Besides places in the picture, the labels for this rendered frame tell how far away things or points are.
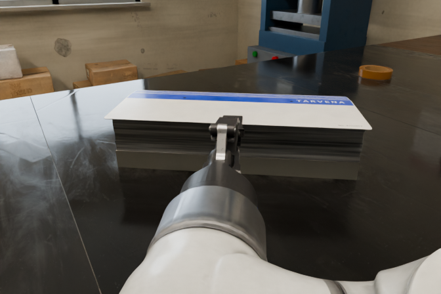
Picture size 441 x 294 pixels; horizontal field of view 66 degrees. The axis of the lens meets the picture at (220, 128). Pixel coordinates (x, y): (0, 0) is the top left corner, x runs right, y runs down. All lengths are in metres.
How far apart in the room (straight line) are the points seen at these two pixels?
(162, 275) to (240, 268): 0.04
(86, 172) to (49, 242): 0.16
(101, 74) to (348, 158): 2.67
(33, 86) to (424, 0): 2.81
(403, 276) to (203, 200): 0.14
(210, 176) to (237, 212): 0.06
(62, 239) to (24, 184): 0.17
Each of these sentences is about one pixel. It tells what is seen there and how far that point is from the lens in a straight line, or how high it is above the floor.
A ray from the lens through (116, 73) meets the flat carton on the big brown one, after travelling 3.09.
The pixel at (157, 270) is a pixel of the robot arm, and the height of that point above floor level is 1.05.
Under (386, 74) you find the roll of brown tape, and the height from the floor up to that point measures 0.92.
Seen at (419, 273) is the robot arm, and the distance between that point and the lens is 0.19.
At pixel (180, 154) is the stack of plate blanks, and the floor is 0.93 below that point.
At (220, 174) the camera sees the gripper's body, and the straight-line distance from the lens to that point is 0.30.
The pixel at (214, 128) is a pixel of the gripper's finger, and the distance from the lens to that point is 0.34.
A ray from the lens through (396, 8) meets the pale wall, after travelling 2.74.
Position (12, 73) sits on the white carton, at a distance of 3.01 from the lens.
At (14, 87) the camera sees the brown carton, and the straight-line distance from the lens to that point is 2.97.
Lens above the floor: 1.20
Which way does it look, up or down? 24 degrees down
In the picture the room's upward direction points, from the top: straight up
